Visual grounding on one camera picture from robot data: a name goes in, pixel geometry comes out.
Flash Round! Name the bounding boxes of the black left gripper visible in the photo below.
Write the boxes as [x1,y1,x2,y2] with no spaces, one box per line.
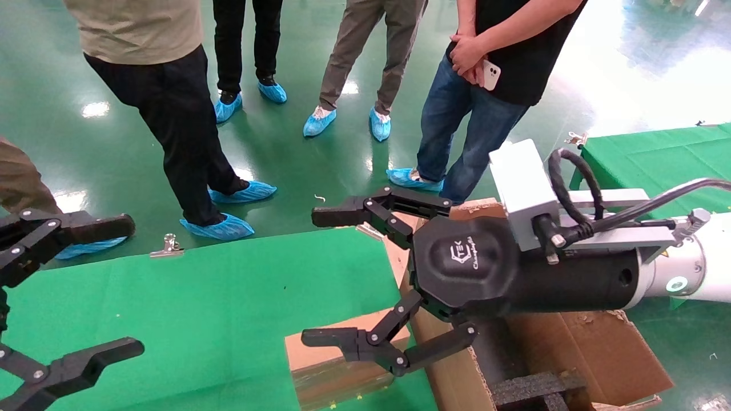
[0,208,145,411]

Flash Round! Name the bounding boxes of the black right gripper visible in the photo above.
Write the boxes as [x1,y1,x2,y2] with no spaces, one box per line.
[301,186,641,377]

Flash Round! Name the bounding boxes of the small brown cardboard box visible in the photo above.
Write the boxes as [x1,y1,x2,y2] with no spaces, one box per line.
[285,308,413,411]

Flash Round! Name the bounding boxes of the white smartphone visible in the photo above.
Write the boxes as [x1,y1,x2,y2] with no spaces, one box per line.
[483,59,503,91]

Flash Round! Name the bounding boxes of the bystander left forearm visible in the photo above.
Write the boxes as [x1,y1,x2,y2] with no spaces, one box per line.
[483,0,586,58]

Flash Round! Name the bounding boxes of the bystander right forearm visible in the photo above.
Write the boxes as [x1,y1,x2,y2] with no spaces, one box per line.
[456,0,478,38]

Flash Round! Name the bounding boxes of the large open brown carton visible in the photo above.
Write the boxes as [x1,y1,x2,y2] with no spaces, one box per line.
[383,197,676,411]

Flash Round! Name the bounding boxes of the bystander left hand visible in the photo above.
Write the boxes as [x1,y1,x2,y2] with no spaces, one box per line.
[449,33,490,75]

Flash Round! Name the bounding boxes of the blue shoe cover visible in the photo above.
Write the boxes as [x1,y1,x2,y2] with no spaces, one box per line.
[214,91,244,124]
[258,79,288,105]
[179,212,256,241]
[208,180,278,205]
[55,236,130,261]
[302,106,338,138]
[386,167,445,193]
[368,107,393,143]

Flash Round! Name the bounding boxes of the large green table cloth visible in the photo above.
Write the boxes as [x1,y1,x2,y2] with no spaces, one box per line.
[0,227,439,411]

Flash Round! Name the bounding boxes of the person in brown trousers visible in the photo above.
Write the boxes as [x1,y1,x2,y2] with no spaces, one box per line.
[0,137,62,215]

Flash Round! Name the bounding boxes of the person black shirt blue jeans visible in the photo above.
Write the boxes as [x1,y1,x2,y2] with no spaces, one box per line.
[416,0,589,204]

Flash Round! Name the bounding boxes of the person tan shirt black trousers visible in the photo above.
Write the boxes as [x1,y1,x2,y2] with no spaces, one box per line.
[63,0,251,227]

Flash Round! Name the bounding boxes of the person in khaki trousers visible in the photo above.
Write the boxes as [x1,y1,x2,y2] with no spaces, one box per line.
[318,0,429,116]

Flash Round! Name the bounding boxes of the person in black trousers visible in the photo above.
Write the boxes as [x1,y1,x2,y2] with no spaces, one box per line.
[212,0,284,95]

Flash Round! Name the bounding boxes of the small green table cloth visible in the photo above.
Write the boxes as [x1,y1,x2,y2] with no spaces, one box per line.
[569,123,731,312]

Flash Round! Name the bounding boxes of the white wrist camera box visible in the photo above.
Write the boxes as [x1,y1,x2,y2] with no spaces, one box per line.
[489,139,563,252]

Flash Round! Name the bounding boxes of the black corrugated cable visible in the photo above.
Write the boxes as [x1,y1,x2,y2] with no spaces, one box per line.
[533,147,604,265]

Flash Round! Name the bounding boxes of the silver camera mounting bracket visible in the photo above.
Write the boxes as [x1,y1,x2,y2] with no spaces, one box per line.
[557,188,713,264]

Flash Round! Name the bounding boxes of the grey smooth cable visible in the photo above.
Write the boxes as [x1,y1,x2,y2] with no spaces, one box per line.
[591,178,731,236]

